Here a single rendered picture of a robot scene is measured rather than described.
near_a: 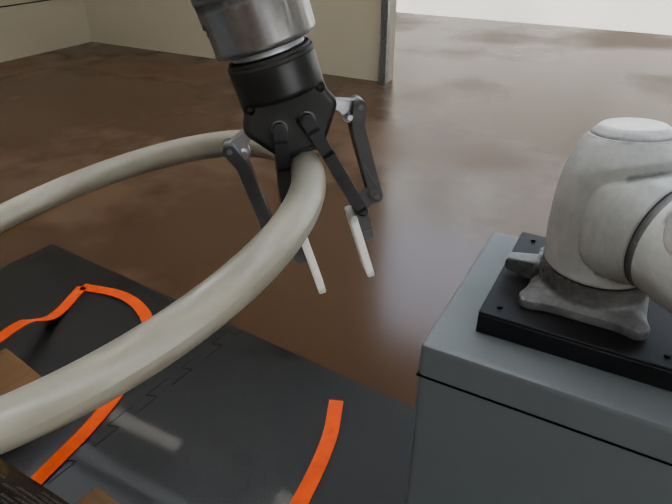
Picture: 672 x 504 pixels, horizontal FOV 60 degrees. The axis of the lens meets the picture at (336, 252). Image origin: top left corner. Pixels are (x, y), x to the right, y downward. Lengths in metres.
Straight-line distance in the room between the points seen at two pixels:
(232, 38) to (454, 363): 0.58
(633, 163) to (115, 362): 0.66
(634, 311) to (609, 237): 0.15
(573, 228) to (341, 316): 1.48
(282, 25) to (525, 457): 0.72
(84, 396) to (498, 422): 0.68
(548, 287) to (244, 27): 0.63
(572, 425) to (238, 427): 1.16
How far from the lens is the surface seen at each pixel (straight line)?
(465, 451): 0.99
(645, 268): 0.80
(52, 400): 0.35
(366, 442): 1.77
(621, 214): 0.81
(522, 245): 1.08
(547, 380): 0.86
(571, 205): 0.86
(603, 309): 0.92
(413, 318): 2.24
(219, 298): 0.36
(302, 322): 2.21
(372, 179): 0.54
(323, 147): 0.52
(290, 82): 0.48
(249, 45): 0.47
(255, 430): 1.82
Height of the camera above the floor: 1.36
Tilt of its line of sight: 31 degrees down
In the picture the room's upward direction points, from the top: straight up
